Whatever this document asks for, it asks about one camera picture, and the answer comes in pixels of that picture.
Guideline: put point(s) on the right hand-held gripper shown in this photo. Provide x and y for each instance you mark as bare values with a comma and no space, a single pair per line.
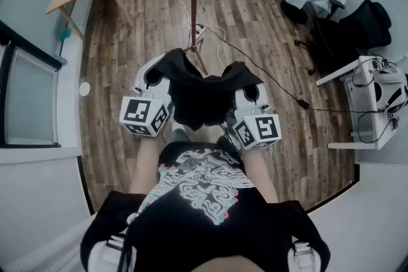
264,129

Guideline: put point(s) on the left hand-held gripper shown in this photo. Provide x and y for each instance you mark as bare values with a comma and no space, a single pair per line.
137,111

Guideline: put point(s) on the black garment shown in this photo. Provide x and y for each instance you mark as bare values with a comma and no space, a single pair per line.
197,89

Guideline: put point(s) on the wooden coat rack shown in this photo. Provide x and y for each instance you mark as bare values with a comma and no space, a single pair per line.
193,9

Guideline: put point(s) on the person's left forearm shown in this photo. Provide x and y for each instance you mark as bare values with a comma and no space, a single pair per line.
145,165

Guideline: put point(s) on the person's right forearm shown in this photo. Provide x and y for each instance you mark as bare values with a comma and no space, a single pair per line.
259,175

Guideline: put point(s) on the black silver waist device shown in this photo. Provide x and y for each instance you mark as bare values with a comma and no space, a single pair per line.
228,140

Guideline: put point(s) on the person's white shoe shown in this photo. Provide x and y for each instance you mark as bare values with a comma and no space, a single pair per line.
178,128

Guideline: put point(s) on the person's grey trouser leg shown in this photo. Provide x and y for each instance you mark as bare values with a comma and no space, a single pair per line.
180,140

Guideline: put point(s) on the white round floor disc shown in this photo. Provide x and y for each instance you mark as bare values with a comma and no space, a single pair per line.
84,88

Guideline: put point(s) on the white power strip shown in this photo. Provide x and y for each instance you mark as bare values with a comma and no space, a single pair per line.
200,33

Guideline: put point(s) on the clear plastic bottle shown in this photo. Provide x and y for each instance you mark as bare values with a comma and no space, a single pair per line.
61,60

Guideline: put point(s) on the round table black base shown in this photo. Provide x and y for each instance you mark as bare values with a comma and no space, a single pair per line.
293,12

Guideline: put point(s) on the teal small object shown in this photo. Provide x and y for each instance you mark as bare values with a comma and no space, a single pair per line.
65,35

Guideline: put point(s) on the black office chair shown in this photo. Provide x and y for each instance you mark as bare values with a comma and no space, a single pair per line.
350,32

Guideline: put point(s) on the black framed glass partition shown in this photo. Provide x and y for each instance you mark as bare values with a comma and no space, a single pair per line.
28,98

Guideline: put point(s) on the white headset device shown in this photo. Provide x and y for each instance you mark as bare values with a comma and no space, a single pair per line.
392,86

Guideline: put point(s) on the person's black printed t-shirt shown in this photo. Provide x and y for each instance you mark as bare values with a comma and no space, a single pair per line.
197,232

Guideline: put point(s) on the white open frame desk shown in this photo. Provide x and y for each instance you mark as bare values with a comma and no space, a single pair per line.
366,133

